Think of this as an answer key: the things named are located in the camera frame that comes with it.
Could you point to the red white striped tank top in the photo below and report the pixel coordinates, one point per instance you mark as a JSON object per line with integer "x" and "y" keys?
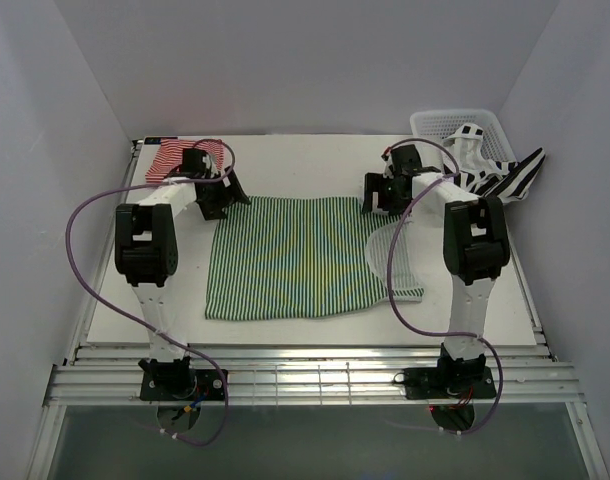
{"x": 169, "y": 156}

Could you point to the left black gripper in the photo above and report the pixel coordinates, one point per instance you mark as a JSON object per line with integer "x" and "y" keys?
{"x": 228, "y": 197}

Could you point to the green white striped tank top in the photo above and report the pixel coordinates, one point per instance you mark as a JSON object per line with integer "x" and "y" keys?
{"x": 281, "y": 258}

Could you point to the aluminium frame rail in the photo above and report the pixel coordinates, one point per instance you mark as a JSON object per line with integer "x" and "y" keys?
{"x": 103, "y": 375}

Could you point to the black white striped tank top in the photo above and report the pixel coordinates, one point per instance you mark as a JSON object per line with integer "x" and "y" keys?
{"x": 510, "y": 182}

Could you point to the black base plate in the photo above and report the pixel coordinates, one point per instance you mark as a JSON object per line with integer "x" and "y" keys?
{"x": 425, "y": 383}
{"x": 186, "y": 386}

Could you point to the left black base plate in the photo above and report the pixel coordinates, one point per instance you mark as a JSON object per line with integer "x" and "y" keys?
{"x": 186, "y": 386}

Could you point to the white plastic basket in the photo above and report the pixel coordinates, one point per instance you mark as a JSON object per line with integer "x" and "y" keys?
{"x": 471, "y": 124}

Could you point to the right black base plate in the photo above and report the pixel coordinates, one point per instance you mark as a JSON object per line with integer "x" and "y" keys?
{"x": 425, "y": 383}

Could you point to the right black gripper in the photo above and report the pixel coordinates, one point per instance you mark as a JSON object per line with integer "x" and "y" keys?
{"x": 375, "y": 183}

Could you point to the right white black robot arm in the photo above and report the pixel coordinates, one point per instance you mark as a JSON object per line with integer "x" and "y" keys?
{"x": 475, "y": 250}

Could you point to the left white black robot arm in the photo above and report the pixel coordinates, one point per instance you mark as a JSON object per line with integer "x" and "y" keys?
{"x": 146, "y": 250}

